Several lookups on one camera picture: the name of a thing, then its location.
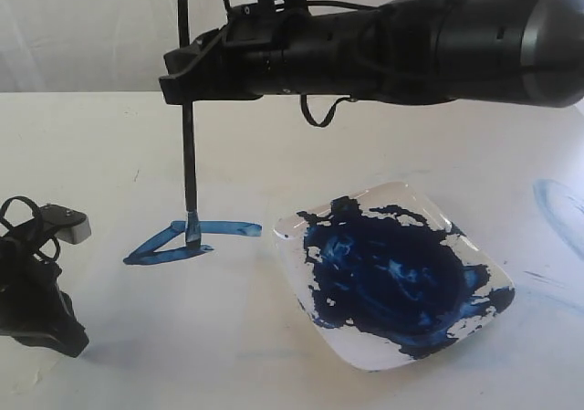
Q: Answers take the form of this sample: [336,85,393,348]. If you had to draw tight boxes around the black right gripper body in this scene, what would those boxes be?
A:
[214,10,301,100]

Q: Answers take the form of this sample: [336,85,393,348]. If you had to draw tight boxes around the right black camera cable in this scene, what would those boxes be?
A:
[182,0,521,129]

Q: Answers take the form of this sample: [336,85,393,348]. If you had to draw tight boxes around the black camera cable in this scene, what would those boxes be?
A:
[182,0,521,129]
[0,194,63,265]

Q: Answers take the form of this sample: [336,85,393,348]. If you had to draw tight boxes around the white square paint plate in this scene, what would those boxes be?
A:
[274,182,515,371]

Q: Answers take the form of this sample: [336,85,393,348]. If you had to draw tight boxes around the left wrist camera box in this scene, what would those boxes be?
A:
[40,205,91,245]

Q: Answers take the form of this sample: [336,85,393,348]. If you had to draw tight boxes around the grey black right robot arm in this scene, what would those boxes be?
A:
[160,0,583,108]

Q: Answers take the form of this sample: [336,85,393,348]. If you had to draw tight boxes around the white backdrop cloth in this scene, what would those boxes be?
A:
[0,0,584,94]

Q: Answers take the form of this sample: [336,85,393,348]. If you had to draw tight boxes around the black paintbrush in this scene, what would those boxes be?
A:
[177,0,202,249]

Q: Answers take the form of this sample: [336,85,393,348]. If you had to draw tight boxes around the white paper sheet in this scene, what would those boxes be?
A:
[73,184,265,374]

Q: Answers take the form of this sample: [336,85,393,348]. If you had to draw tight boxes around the left black camera cable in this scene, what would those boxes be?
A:
[0,194,63,265]

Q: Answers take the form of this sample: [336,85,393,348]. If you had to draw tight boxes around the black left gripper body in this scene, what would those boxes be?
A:
[1,237,73,339]

